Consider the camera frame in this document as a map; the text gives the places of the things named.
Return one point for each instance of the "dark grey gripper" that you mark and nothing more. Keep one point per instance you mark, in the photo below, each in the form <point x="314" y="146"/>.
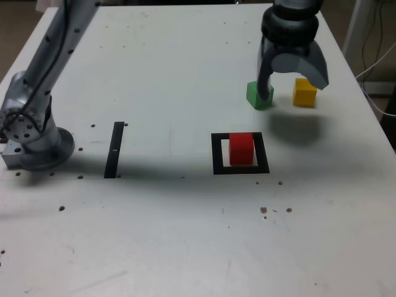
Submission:
<point x="290" y="49"/>

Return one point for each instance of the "black tape strip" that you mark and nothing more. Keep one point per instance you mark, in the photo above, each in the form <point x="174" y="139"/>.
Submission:
<point x="114" y="148"/>

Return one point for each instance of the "black tape square outline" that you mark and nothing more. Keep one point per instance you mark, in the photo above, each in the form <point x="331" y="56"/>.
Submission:
<point x="216" y="154"/>

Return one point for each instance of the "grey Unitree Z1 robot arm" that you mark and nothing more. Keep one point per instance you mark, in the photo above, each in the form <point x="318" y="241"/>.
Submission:
<point x="40" y="139"/>

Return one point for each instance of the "green cube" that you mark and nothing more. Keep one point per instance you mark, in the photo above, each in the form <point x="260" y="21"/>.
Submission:
<point x="253" y="97"/>

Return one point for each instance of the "yellow cube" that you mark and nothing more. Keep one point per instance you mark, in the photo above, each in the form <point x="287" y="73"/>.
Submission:
<point x="303" y="96"/>

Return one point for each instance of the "white furniture leg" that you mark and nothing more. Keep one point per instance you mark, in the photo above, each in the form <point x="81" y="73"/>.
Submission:
<point x="352" y="28"/>

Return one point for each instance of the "red cube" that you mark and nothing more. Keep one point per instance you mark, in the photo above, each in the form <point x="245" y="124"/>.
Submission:
<point x="241" y="151"/>

